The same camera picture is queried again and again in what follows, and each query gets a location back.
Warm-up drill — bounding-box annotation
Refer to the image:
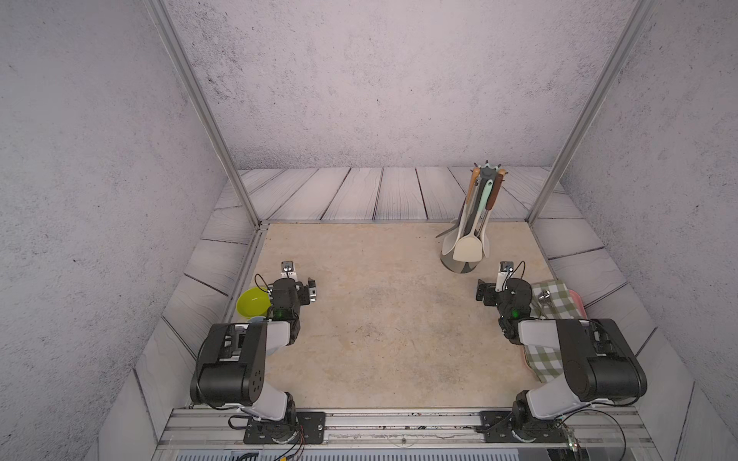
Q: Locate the cream spatula light wood handle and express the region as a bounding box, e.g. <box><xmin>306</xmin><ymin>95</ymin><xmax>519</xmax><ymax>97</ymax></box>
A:
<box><xmin>441</xmin><ymin>166</ymin><xmax>480</xmax><ymax>257</ymax></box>

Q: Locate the grey utensil rack stand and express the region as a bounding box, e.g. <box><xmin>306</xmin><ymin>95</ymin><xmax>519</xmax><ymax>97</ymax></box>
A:
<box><xmin>440</xmin><ymin>163</ymin><xmax>501</xmax><ymax>274</ymax></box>

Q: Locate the green checkered cloth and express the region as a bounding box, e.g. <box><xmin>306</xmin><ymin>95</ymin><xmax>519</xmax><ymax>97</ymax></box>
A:
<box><xmin>521</xmin><ymin>279</ymin><xmax>586</xmax><ymax>384</ymax></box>

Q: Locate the right aluminium frame post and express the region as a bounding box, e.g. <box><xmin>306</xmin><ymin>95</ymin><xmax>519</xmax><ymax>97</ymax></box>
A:
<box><xmin>526</xmin><ymin>0</ymin><xmax>657</xmax><ymax>227</ymax></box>

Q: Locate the aluminium frame post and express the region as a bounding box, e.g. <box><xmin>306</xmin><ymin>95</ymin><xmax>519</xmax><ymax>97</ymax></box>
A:
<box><xmin>526</xmin><ymin>0</ymin><xmax>657</xmax><ymax>227</ymax></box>
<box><xmin>144</xmin><ymin>0</ymin><xmax>261</xmax><ymax>229</ymax></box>

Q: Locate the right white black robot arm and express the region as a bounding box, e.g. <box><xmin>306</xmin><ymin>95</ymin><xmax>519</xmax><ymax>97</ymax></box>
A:
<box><xmin>476</xmin><ymin>278</ymin><xmax>648</xmax><ymax>439</ymax></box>

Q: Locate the aluminium mounting rail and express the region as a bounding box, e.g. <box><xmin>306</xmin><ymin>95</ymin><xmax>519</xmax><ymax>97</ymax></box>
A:
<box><xmin>153</xmin><ymin>407</ymin><xmax>661</xmax><ymax>460</ymax></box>

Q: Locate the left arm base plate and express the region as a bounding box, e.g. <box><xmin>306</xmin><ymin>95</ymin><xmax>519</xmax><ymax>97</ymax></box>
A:
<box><xmin>243</xmin><ymin>411</ymin><xmax>327</xmax><ymax>445</ymax></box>

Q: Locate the left aluminium frame post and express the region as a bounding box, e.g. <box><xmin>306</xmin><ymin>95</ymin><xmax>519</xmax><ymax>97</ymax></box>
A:
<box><xmin>144</xmin><ymin>0</ymin><xmax>261</xmax><ymax>229</ymax></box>

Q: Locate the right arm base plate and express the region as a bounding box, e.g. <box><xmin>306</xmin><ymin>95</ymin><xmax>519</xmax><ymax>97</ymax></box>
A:
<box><xmin>475</xmin><ymin>410</ymin><xmax>567</xmax><ymax>444</ymax></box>

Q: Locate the pink plate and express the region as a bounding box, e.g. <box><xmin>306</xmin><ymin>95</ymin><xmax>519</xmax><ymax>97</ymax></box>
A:
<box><xmin>569</xmin><ymin>290</ymin><xmax>587</xmax><ymax>319</ymax></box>

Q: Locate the grey spatula mint handle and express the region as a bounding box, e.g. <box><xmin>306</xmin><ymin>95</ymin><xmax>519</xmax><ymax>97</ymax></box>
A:
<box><xmin>435</xmin><ymin>223</ymin><xmax>459</xmax><ymax>238</ymax></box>

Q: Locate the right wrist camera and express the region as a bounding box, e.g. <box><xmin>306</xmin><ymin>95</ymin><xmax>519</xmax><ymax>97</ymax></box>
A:
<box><xmin>495</xmin><ymin>261</ymin><xmax>515</xmax><ymax>292</ymax></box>

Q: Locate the lime green bowl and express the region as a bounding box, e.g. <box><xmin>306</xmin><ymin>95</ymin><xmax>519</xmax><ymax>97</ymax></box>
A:
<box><xmin>236</xmin><ymin>287</ymin><xmax>271</xmax><ymax>319</ymax></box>

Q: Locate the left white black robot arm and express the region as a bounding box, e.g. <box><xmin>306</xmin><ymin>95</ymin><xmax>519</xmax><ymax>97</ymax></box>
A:
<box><xmin>189</xmin><ymin>277</ymin><xmax>317</xmax><ymax>426</ymax></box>

